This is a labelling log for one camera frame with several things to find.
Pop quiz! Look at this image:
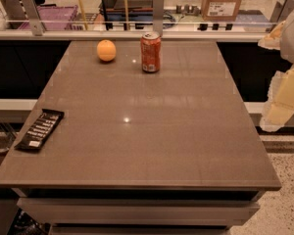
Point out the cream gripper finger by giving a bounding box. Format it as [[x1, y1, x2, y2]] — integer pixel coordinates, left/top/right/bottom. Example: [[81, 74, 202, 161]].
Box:
[[258, 22, 285, 50], [260, 65, 294, 132]]

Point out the red coke can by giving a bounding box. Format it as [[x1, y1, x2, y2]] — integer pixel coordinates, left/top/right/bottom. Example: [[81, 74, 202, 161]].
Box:
[[140, 31, 161, 72]]

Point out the black rxbar chocolate bar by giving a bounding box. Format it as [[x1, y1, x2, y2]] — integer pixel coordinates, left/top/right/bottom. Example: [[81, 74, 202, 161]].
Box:
[[15, 109, 65, 151]]

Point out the cardboard box with label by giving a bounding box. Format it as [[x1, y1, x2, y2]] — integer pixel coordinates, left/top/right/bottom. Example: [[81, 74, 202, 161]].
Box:
[[201, 0, 242, 21]]

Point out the orange fruit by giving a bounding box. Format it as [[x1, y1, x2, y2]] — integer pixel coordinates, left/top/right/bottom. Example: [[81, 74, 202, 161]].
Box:
[[97, 40, 117, 62]]

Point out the purple plastic crate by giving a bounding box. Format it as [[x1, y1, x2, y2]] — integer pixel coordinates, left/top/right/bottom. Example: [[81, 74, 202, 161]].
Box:
[[19, 4, 79, 31]]

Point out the right metal railing bracket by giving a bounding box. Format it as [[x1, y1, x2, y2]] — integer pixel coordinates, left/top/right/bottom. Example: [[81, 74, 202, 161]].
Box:
[[269, 0, 294, 23]]

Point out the metal railing bracket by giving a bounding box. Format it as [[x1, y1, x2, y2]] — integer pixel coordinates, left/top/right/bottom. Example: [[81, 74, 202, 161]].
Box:
[[22, 0, 45, 36], [269, 0, 294, 23], [153, 0, 164, 35]]

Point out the middle metal railing bracket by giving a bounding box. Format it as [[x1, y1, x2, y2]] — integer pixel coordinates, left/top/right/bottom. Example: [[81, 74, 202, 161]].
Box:
[[153, 0, 164, 35]]

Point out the left metal railing bracket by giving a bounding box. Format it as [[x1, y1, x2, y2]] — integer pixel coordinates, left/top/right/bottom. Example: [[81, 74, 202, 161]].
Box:
[[22, 0, 45, 36]]

